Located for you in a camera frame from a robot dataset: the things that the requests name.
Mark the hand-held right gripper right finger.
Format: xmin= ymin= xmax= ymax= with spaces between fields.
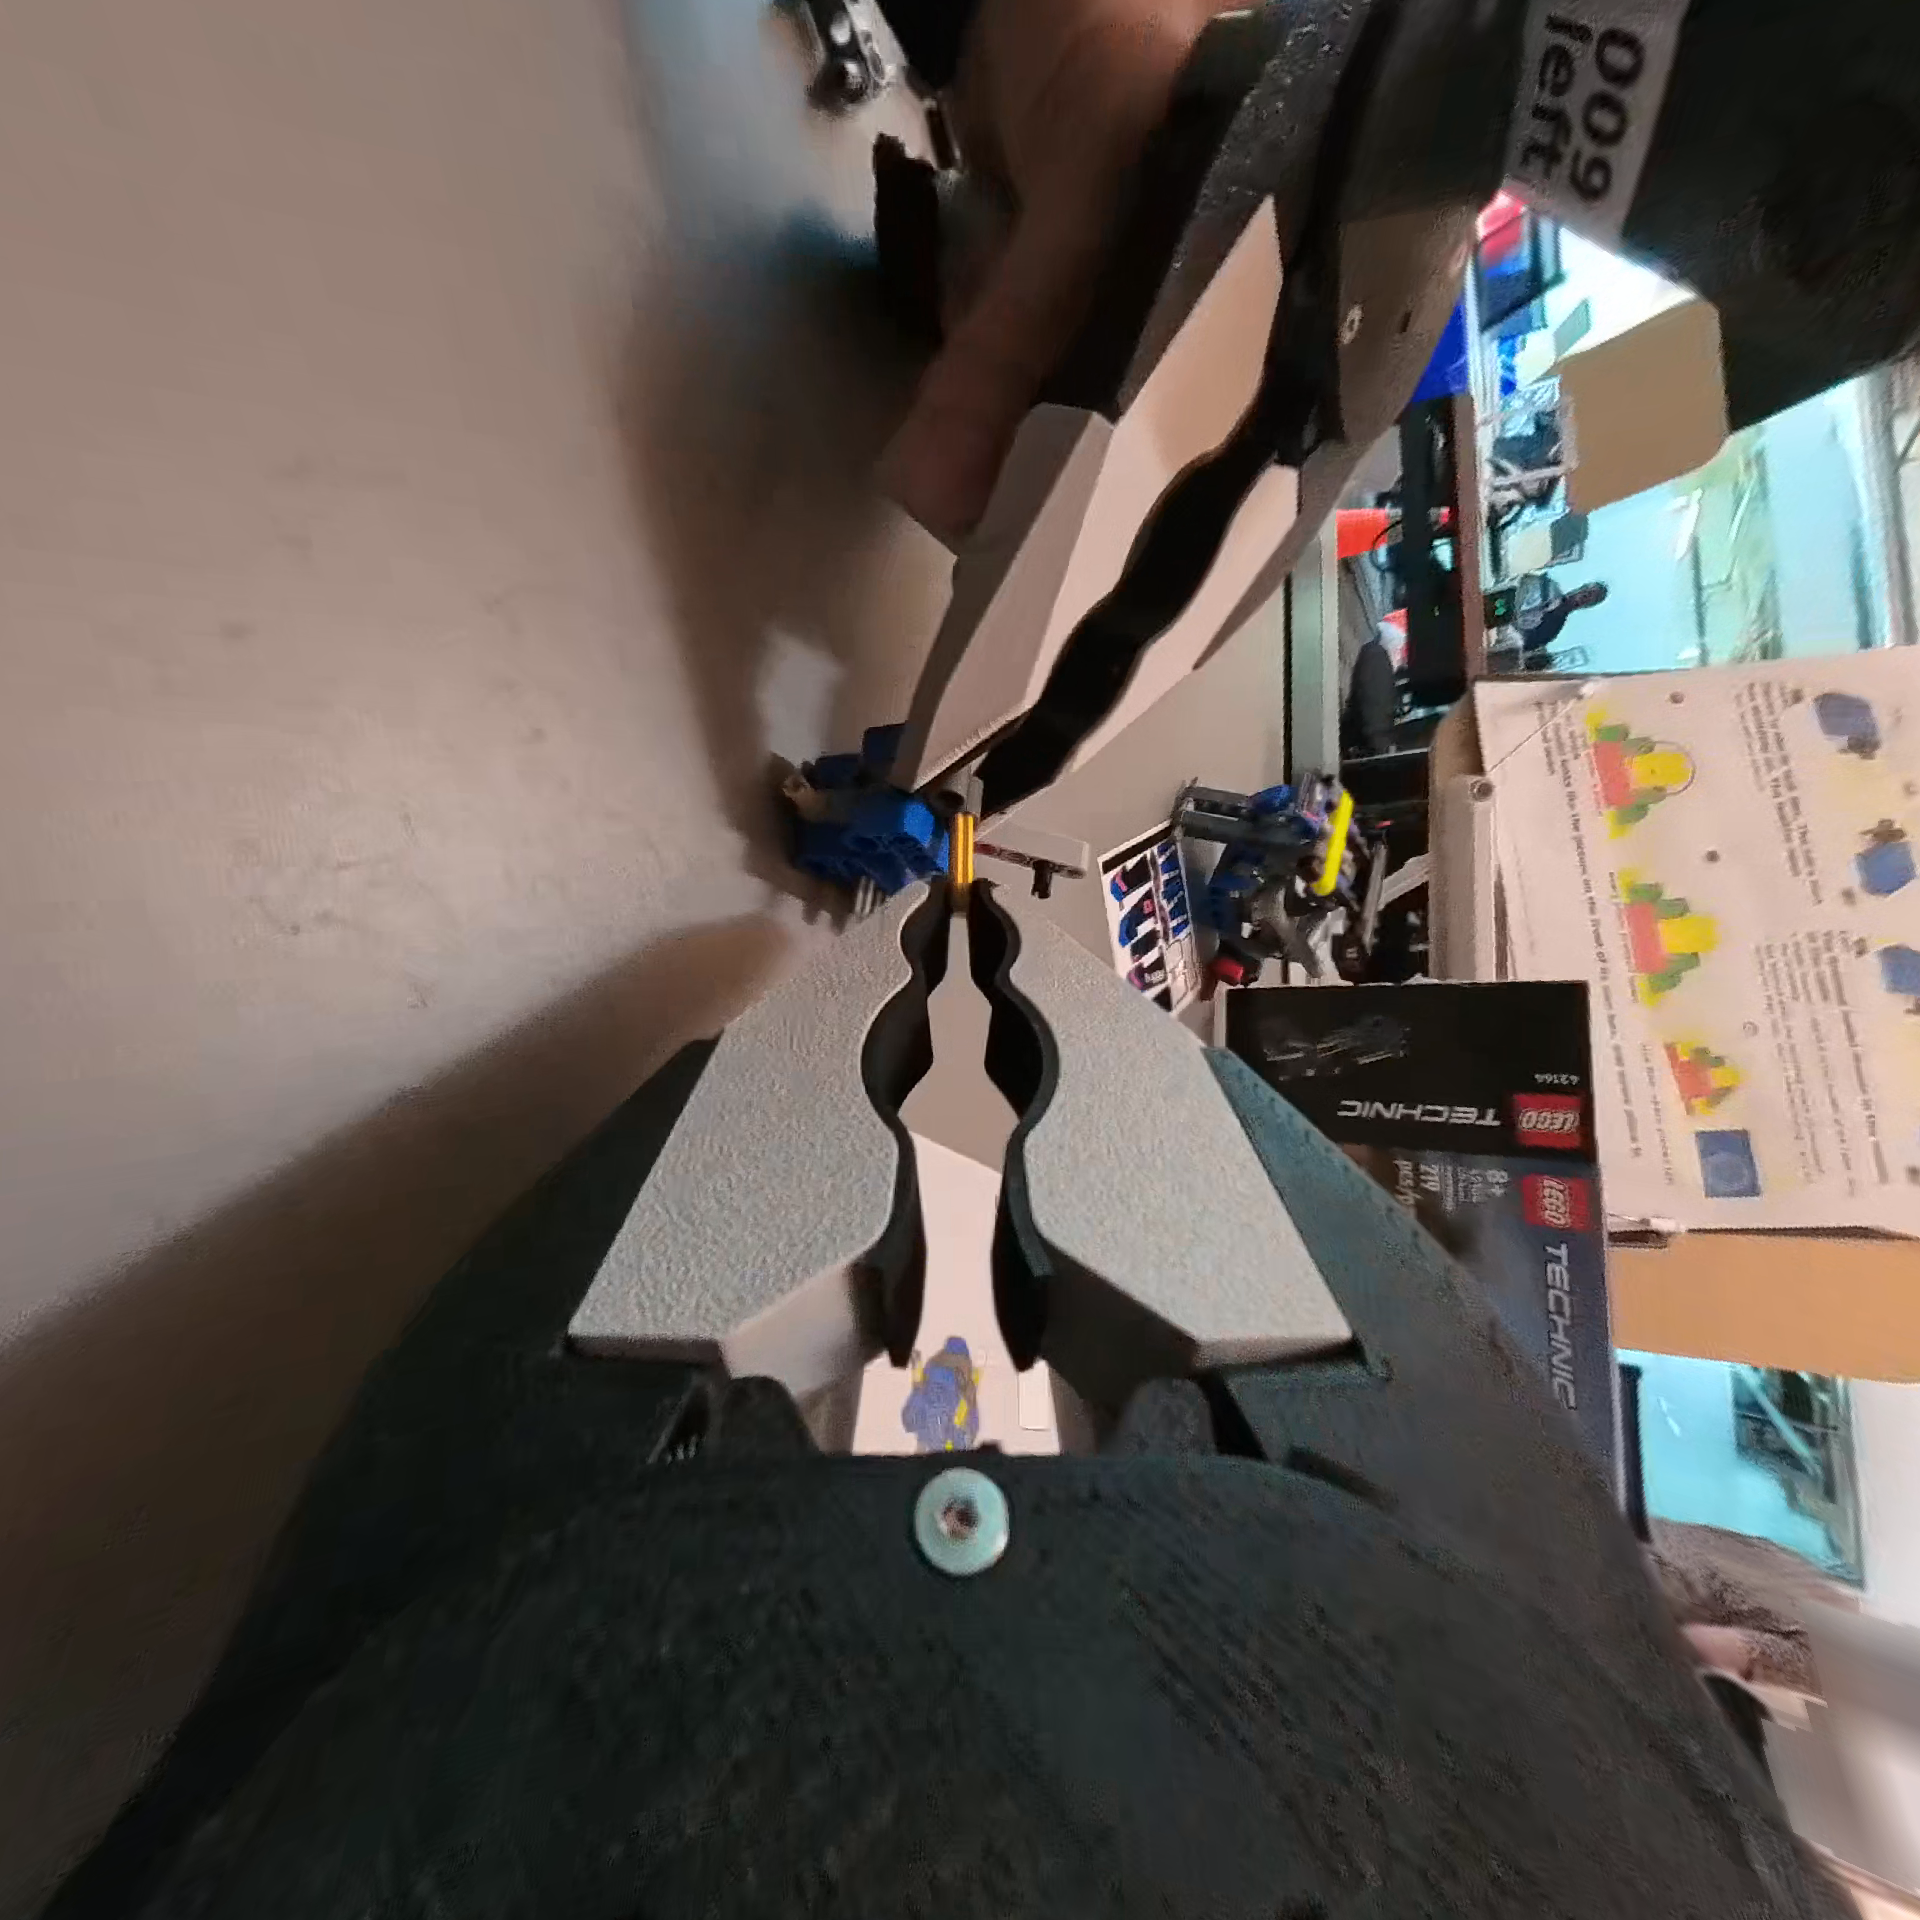
xmin=967 ymin=878 xmax=1356 ymax=1455

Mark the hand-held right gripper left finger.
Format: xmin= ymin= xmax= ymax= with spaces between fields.
xmin=567 ymin=878 xmax=943 ymax=1455

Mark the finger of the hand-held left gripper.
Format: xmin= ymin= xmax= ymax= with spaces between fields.
xmin=978 ymin=449 xmax=1387 ymax=823
xmin=903 ymin=199 xmax=1312 ymax=797

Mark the blue toy brick assembly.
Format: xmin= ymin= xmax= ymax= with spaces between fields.
xmin=774 ymin=723 xmax=1092 ymax=917

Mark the toy set box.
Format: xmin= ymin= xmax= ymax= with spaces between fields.
xmin=1211 ymin=979 xmax=1644 ymax=1518

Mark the person's left hand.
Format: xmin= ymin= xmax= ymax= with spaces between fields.
xmin=879 ymin=0 xmax=1281 ymax=553

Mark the grey metal panel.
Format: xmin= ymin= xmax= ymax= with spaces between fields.
xmin=1283 ymin=533 xmax=1346 ymax=819

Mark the open instruction booklet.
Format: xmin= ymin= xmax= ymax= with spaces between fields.
xmin=854 ymin=1131 xmax=1065 ymax=1455

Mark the sticker sheet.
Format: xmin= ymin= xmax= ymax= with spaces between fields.
xmin=1095 ymin=832 xmax=1206 ymax=1015

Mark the partly built toy car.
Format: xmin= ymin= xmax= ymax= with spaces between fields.
xmin=1170 ymin=774 xmax=1419 ymax=992

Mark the large cardboard box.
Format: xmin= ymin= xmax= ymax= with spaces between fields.
xmin=1428 ymin=645 xmax=1920 ymax=1385

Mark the brown wooden post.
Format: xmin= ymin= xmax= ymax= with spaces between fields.
xmin=1448 ymin=391 xmax=1490 ymax=683

